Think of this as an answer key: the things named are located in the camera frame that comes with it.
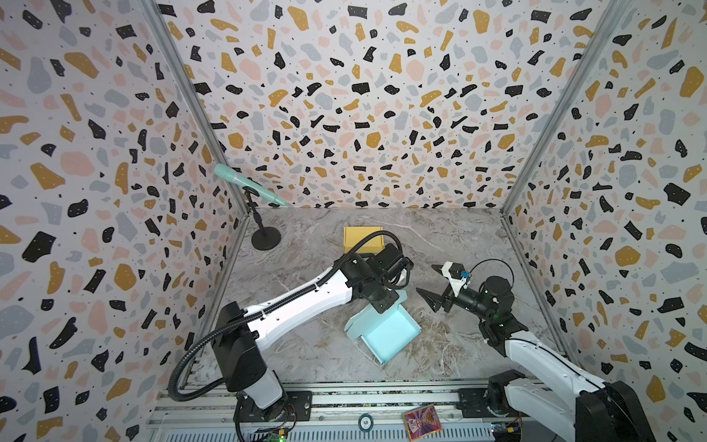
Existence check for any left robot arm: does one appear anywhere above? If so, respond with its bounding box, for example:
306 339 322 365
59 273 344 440
211 244 421 414

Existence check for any light blue paper box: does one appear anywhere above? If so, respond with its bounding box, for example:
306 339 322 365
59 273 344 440
344 290 422 365

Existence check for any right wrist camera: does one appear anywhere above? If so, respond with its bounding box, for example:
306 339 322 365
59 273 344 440
441 262 471 298

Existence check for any yellow paper box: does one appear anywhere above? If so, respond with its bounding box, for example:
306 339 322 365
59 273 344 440
344 227 385 254

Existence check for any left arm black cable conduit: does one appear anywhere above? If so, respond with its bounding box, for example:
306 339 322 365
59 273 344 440
166 230 407 403

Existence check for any mint green microphone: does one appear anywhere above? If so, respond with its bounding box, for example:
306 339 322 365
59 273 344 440
214 164 287 206

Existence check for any colourful card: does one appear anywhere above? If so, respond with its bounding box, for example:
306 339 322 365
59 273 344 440
402 404 443 441

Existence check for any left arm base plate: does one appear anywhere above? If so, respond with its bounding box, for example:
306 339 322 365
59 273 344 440
234 390 313 424

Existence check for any black microphone stand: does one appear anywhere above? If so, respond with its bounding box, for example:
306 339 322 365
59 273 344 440
243 187 282 252

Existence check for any round teal sticker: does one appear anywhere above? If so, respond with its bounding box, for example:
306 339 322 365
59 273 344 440
358 414 374 433

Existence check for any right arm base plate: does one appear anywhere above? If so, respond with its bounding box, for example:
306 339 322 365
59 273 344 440
456 386 527 419

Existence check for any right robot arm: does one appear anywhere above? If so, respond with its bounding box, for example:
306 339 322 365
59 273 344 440
417 262 655 441

